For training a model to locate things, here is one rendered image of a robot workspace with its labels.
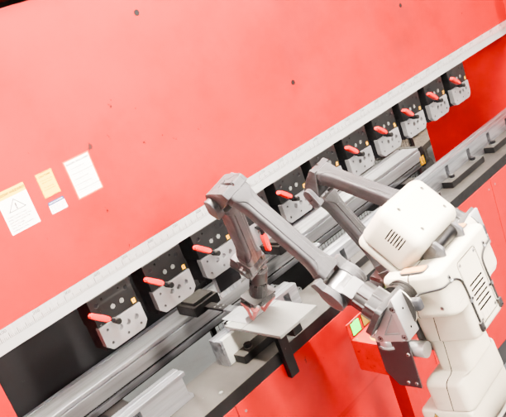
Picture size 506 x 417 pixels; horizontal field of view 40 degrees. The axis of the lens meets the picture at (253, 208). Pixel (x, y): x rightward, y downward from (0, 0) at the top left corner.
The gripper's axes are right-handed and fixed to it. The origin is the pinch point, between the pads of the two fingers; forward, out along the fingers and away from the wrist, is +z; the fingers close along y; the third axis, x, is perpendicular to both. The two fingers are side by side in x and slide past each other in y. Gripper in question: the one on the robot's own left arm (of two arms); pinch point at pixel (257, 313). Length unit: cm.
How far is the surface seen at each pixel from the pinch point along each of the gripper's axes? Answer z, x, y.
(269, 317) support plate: -0.9, 4.7, -0.7
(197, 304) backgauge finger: 12.7, -27.1, 2.0
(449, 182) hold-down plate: 12, 0, -127
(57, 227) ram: -46, -31, 47
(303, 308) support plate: -4.8, 12.2, -7.9
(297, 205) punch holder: -14.8, -15.9, -38.3
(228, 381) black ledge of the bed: 13.0, 5.0, 19.0
